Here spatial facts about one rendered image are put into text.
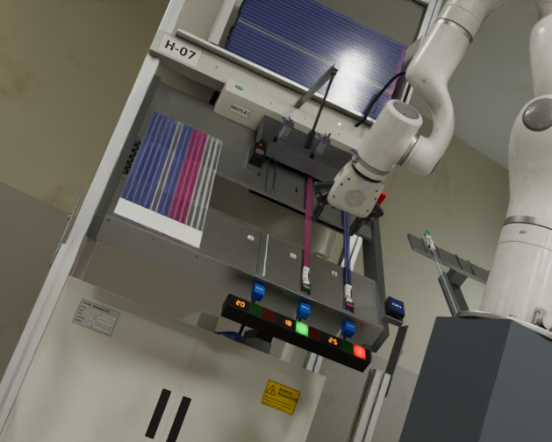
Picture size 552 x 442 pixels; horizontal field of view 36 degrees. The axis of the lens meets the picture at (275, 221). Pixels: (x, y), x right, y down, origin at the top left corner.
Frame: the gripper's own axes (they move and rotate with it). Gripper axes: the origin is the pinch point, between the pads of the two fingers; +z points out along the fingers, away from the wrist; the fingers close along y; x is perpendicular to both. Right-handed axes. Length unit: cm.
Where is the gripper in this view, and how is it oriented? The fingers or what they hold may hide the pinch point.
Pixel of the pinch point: (334, 222)
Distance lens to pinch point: 188.9
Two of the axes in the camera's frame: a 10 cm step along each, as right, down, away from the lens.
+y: 9.0, 3.7, 2.1
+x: 0.5, -5.8, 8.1
